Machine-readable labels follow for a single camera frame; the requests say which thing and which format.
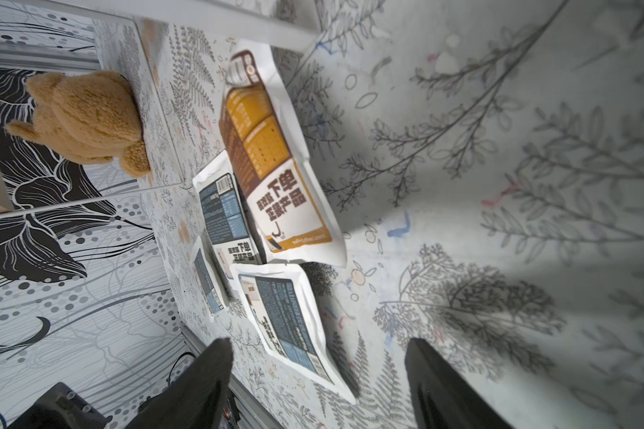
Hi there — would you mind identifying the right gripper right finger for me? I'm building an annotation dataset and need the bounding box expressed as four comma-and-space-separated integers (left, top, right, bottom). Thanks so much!
404, 338, 510, 429

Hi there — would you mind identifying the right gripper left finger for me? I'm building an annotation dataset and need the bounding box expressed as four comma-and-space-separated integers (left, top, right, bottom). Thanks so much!
127, 338, 234, 428

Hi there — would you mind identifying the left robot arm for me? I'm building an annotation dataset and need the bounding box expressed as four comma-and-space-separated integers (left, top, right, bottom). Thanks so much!
7, 383, 108, 429

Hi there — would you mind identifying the blue coffee bag left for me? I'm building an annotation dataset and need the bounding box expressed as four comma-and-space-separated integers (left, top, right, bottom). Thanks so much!
190, 236, 230, 322

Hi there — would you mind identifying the blue coffee bag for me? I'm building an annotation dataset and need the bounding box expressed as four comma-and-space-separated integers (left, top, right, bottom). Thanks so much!
231, 264, 357, 405
190, 236, 230, 322
192, 151, 261, 281

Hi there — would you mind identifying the blue coffee bag middle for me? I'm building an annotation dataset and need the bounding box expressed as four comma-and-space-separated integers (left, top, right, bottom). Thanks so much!
231, 264, 357, 405

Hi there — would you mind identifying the blue coffee bag top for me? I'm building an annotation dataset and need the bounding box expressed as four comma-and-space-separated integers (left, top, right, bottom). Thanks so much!
192, 151, 261, 281

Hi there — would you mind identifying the wooden two-tier shelf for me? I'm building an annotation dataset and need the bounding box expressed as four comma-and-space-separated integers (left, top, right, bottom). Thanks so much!
0, 0, 323, 216

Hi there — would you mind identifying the brown teddy bear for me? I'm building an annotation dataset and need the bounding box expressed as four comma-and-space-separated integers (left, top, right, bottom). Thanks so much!
5, 71, 151, 178

